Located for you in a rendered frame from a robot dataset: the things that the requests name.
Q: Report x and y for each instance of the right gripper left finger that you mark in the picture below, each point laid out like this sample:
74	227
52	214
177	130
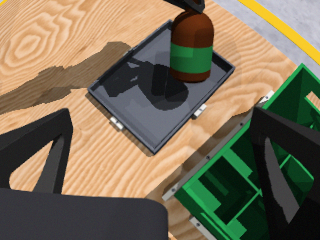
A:
20	144

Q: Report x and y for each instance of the grey rectangular tray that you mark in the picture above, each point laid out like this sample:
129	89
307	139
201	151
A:
139	91

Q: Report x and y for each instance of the dark green crate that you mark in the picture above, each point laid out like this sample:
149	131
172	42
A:
230	180

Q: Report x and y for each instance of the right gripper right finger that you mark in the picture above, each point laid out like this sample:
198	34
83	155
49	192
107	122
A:
281	207

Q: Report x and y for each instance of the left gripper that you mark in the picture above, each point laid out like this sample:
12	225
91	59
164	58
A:
189	3

